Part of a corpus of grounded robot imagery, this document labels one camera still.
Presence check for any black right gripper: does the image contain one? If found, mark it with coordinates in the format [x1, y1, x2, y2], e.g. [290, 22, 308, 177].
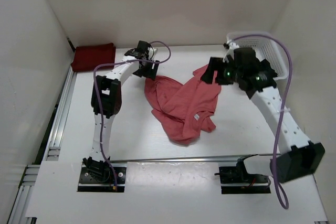
[200, 57, 242, 86]

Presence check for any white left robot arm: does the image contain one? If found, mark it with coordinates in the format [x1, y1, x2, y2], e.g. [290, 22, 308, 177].
[83, 40, 160, 187]

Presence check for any pink t-shirt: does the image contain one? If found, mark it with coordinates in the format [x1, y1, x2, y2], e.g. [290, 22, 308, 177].
[144, 65, 221, 146]

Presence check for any dark red t-shirt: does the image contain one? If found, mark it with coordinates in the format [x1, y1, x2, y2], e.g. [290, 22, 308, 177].
[71, 43, 116, 72]

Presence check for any aluminium side frame rail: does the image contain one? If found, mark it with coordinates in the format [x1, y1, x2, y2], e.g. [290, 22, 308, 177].
[7, 69, 77, 223]

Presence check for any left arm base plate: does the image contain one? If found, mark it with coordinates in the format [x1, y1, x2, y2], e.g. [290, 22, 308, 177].
[77, 158, 127, 193]

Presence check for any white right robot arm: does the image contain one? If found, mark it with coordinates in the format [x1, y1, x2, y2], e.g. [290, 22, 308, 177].
[201, 47, 325, 183]

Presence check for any aluminium table edge rail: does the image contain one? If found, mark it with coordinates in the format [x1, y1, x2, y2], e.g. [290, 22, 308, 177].
[44, 152, 300, 164]

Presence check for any white plastic basket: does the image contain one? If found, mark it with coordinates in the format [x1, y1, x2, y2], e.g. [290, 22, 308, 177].
[226, 31, 288, 80]

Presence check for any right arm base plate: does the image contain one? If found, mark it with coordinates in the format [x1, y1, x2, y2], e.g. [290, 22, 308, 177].
[214, 166, 271, 195]

